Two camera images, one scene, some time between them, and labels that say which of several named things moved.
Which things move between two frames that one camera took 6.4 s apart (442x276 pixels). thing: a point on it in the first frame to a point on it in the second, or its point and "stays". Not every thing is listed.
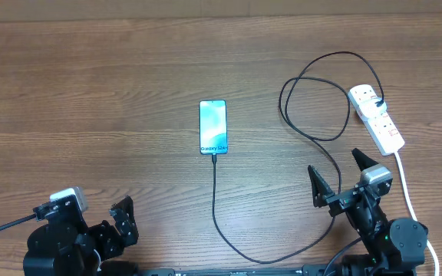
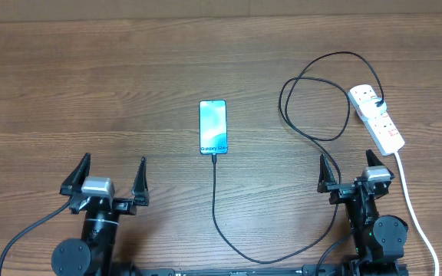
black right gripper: [319, 193] to [325, 182]
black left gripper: [114, 242] to [127, 205]
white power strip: [380, 128] stays
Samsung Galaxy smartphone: [213, 126] stays
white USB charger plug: [369, 107] stays
